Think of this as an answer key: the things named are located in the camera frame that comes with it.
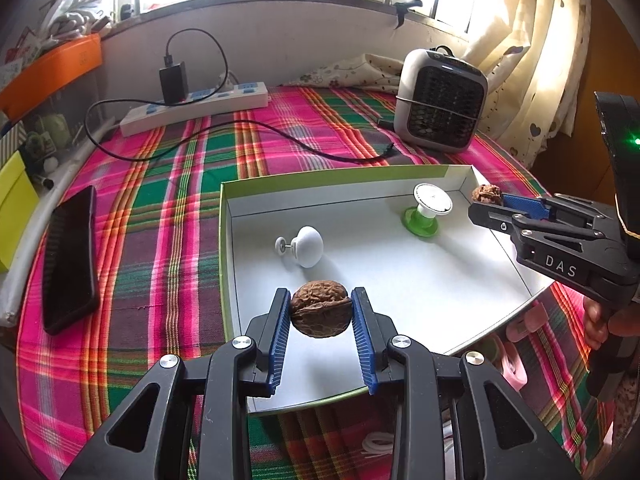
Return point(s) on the pink clip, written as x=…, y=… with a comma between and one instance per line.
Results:
x=527, y=324

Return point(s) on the floral cream cloth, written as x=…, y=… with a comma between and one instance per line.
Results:
x=350, y=75

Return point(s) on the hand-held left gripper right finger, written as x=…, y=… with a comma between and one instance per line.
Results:
x=362, y=340

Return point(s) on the yellow green box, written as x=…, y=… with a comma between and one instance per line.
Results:
x=15, y=210

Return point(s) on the pitted light brown walnut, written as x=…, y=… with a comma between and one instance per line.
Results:
x=486, y=194

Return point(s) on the dark wrinkled walnut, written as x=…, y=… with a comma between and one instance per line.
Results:
x=320, y=310

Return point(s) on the orange plastic bin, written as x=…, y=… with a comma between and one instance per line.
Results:
x=55, y=67

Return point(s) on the black smartphone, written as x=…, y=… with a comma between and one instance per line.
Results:
x=70, y=265

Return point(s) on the yellow rubber band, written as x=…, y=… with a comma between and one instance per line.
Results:
x=630, y=235

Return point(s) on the black charger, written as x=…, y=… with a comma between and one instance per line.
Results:
x=173, y=85

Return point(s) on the pink toy with green pads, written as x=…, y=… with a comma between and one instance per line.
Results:
x=512, y=370

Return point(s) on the white cardboard box green sides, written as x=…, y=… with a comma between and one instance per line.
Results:
x=425, y=280

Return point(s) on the white round knob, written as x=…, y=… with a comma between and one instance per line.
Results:
x=307, y=245

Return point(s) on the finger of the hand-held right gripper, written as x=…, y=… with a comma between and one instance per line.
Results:
x=525, y=205
x=492, y=217

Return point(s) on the white power strip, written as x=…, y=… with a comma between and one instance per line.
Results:
x=235, y=97

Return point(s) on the grey desktop heater fan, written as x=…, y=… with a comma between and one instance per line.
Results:
x=440, y=105

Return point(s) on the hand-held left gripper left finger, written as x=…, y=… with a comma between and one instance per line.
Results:
x=280, y=340

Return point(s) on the person's right hand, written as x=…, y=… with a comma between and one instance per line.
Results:
x=596, y=325

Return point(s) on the black clip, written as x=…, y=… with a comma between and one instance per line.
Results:
x=402, y=10

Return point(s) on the white plastic tube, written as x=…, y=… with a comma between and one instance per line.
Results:
x=30, y=245

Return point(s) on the cream heart print curtain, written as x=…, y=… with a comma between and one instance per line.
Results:
x=540, y=85

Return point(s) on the green and white suction knob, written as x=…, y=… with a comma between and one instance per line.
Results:
x=432, y=200

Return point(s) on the plaid tablecloth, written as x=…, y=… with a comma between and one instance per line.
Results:
x=165, y=240

